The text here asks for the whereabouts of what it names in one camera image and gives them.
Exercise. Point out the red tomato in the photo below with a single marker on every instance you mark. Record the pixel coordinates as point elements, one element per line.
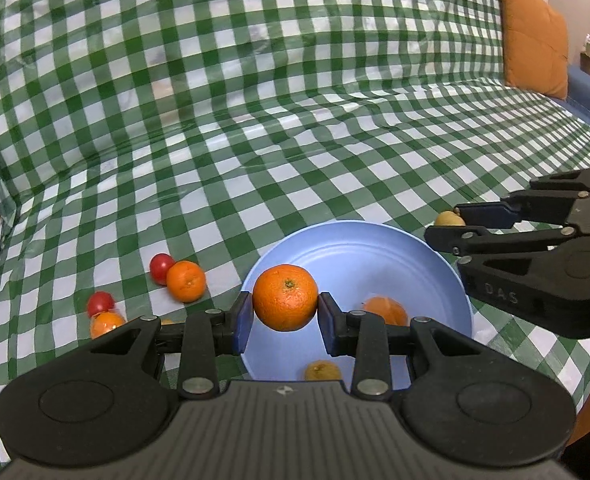
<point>161,268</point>
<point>100,303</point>

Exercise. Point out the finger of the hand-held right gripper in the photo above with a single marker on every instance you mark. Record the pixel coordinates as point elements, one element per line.
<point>500,241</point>
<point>490,214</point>

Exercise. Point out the orange cushion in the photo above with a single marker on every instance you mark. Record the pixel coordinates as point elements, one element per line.
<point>535,35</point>

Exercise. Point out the orange with green stem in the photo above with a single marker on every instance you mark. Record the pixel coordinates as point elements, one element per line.
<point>285,297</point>

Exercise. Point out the green checkered cloth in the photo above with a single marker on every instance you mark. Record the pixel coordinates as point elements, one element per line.
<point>275,110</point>

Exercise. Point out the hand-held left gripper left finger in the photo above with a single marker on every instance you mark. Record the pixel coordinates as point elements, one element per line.
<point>242,322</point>

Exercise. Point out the light blue plate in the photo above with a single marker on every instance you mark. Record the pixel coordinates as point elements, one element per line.
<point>355,260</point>

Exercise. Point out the plastic-wrapped orange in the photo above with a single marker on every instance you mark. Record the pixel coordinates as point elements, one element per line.
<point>104,325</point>
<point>386,310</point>

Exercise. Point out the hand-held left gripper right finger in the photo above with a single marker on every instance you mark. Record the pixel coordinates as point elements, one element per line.
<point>329,322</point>

